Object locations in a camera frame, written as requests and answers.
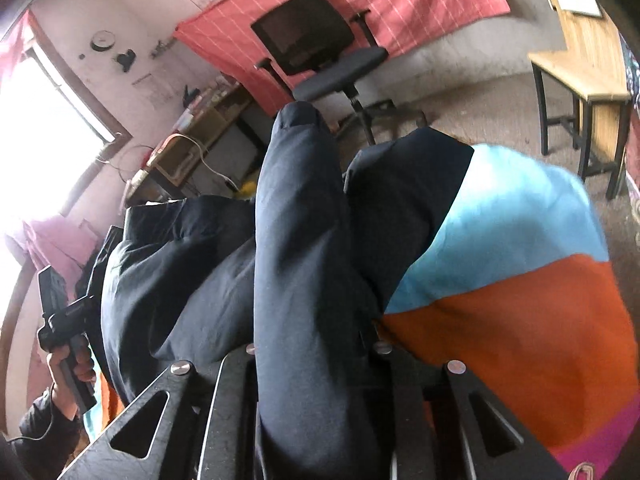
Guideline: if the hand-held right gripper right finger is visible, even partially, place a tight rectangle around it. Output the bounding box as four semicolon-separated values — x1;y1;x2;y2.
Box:
360;331;571;480

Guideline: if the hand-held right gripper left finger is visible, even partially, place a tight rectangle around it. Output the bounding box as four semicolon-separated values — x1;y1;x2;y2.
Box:
60;344;260;480

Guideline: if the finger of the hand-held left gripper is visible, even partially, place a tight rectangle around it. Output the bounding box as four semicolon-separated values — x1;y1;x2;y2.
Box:
87;225;125;306

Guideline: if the navy padded jacket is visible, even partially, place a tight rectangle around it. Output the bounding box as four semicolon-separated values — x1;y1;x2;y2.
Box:
100;101;475;480

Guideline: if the person's left forearm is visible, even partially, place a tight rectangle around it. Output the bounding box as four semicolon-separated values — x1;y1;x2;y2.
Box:
17;387;88;466

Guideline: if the person's left hand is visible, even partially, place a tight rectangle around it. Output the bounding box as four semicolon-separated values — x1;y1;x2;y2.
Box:
46;342;97;398

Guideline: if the pink curtain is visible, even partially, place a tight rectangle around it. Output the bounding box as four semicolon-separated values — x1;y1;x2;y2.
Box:
0;10;111;411

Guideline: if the orange and blue striped blanket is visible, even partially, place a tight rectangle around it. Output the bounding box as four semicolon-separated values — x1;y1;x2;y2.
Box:
82;142;636;480

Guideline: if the window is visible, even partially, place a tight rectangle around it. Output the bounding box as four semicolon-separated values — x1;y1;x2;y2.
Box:
0;42;131;241

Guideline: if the cluttered wooden desk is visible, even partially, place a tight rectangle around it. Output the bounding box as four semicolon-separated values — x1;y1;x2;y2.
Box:
125;77;266;206

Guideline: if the black office chair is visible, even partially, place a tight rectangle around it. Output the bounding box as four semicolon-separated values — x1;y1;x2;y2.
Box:
251;0;428;147

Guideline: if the light wooden table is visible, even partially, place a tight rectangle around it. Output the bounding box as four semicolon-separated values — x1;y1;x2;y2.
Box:
529;0;633;201

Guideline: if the white cable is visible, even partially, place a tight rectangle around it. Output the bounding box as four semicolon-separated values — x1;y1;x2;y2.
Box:
177;132;238;188

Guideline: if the red checked wall cloth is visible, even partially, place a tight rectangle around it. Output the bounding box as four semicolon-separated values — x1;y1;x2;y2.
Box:
174;0;511;116

